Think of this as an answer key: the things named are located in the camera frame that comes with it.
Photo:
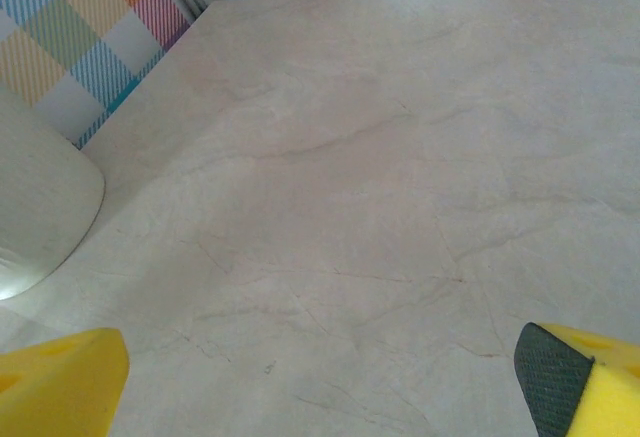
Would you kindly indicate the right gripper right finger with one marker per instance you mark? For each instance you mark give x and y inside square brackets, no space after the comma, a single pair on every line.
[600,397]

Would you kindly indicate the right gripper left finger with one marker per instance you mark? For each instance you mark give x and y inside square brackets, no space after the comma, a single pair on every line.
[55,392]

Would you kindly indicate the pale yellow waste bin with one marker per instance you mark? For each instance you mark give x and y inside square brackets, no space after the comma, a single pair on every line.
[40,197]

